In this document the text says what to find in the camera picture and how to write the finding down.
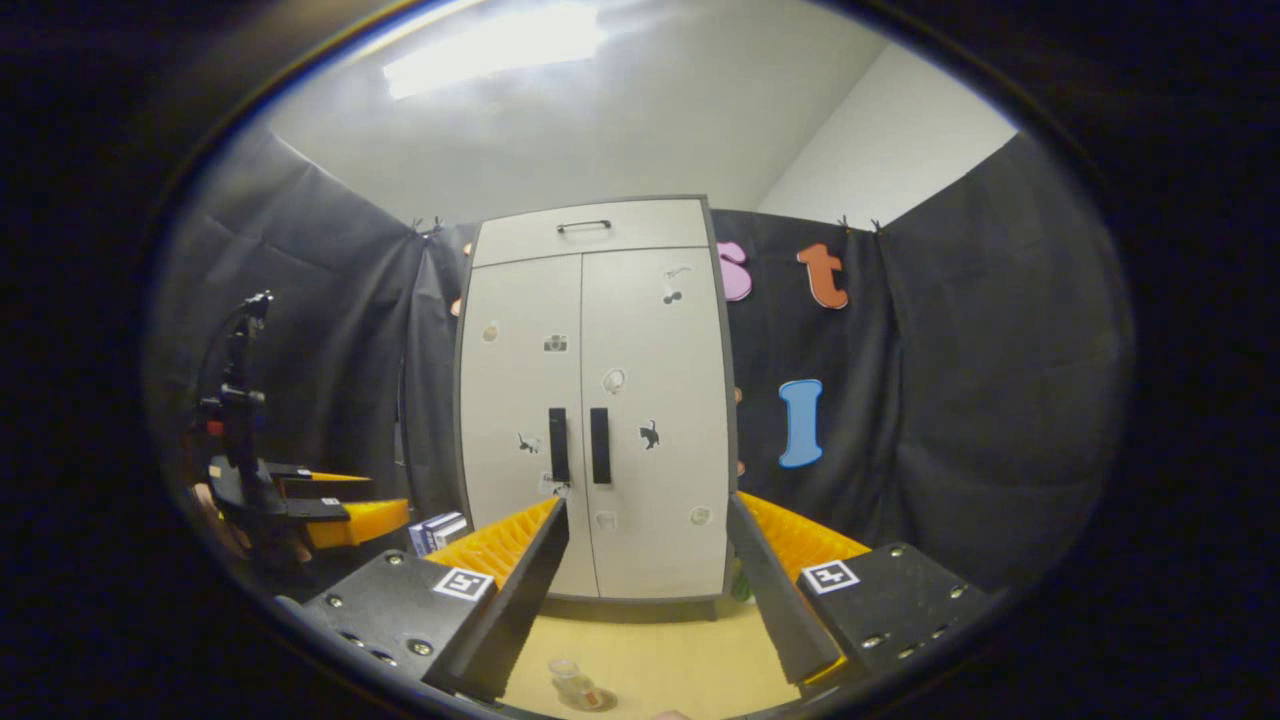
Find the white cabinet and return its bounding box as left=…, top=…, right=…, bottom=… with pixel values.
left=453, top=195, right=739, bottom=623

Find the clear glass bottle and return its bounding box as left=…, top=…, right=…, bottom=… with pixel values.
left=548, top=657, right=601, bottom=711

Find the white cabinet drawer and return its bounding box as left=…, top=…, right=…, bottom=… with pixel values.
left=470, top=198, right=711, bottom=269

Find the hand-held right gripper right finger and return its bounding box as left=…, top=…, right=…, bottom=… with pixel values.
left=725, top=492, right=991, bottom=698

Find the white cabinet door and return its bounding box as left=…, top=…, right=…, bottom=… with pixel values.
left=580, top=247, right=731, bottom=601
left=460, top=253, right=599, bottom=599

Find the black backdrop cloth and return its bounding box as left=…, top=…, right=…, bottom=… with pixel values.
left=150, top=125, right=1136, bottom=601

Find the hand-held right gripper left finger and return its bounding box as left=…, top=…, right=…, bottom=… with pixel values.
left=300, top=497, right=571, bottom=701

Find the ceiling light panel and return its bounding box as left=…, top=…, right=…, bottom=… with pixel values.
left=382, top=5, right=606, bottom=101

